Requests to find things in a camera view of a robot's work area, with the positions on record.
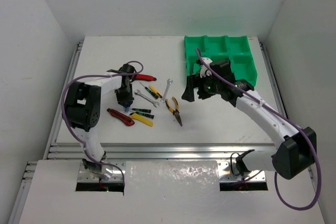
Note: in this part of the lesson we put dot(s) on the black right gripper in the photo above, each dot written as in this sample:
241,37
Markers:
193,81

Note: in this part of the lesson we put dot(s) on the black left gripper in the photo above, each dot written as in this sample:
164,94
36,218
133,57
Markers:
124,97

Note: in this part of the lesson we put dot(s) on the green black precision screwdriver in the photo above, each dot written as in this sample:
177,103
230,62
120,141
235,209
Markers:
146,115
141,110
152,93

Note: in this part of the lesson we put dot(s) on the yellow pliers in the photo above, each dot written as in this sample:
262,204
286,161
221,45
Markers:
175,110

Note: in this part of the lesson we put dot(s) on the red utility knife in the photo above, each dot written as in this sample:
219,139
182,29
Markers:
126,120
143,77

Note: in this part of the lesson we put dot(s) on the green black precision screwdriver top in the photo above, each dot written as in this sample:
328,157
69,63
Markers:
152,93

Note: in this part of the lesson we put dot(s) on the yellow black precision screwdriver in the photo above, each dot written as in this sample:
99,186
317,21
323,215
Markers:
152,88

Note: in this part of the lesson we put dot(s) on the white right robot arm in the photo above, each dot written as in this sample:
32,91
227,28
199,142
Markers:
293,148

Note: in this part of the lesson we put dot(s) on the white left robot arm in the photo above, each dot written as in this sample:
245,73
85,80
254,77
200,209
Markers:
81,107

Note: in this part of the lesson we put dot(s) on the silver wrench left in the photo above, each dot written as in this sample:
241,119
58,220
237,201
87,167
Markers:
155,104

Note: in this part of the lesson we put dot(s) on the silver wrench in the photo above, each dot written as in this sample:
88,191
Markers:
155,104
168,83

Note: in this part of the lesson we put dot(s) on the red utility knife top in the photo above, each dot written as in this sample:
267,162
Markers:
143,77

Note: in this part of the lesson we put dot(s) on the silver wrench right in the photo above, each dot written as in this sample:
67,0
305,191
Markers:
168,83

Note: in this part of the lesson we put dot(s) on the yellow utility knife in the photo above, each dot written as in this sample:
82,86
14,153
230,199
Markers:
141,119

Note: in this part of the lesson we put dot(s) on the green compartment tray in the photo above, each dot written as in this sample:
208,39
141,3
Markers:
234,49

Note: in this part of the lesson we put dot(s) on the white front cover panel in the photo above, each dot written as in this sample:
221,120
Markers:
155,192

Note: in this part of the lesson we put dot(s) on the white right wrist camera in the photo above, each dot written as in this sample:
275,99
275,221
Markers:
204,71

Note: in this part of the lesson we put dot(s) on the aluminium frame rail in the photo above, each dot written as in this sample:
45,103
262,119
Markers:
182,151

